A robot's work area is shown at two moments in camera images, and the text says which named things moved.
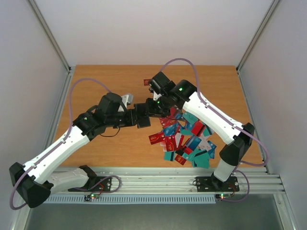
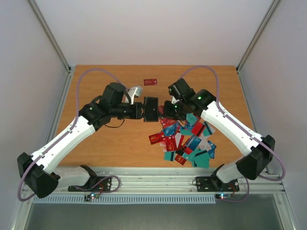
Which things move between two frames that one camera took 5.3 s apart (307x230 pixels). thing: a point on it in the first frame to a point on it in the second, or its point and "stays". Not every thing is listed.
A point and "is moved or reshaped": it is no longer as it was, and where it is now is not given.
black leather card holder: [141, 119] is moved or reshaped
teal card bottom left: [170, 155] stays
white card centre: [177, 138] stays
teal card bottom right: [201, 161] stays
